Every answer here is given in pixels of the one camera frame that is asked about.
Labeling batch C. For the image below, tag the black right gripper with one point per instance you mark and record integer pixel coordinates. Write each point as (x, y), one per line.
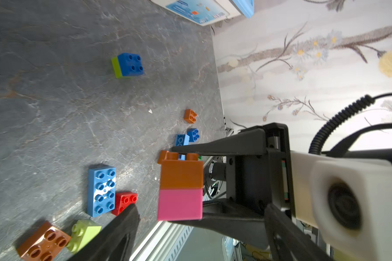
(258, 173)

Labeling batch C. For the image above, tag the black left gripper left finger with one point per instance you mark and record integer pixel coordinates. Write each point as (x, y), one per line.
(115, 242)

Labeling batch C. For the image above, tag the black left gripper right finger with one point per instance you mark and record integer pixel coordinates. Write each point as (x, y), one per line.
(287, 242)

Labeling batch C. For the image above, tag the orange small lego brick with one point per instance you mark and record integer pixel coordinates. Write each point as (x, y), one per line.
(180, 174)

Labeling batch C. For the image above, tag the dark blue small lego brick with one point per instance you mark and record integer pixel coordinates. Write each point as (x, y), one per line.
(129, 65)

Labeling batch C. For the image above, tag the lime green small lego brick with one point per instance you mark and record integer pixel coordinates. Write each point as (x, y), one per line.
(116, 67)

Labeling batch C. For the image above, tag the pink small lego brick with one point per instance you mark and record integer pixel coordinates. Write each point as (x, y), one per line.
(180, 204)

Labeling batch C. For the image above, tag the red lego brick left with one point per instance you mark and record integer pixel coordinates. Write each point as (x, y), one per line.
(123, 200)

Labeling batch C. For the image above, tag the light blue long lego brick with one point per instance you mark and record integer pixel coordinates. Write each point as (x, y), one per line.
(101, 190)

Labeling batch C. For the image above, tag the blue small lego brick right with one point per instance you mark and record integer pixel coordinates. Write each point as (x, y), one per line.
(193, 134)

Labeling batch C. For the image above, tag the brown-orange lego brick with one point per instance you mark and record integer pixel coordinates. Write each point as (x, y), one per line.
(44, 245)

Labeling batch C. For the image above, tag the orange lego brick right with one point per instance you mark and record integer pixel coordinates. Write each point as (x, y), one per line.
(190, 116)

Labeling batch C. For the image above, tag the light blue long brick right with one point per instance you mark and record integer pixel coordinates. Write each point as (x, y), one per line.
(182, 140)

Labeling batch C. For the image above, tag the blue lid storage box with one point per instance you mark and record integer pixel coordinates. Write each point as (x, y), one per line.
(207, 12)

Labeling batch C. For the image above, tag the white perforated cable tray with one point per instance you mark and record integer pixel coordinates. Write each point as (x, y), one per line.
(163, 243)

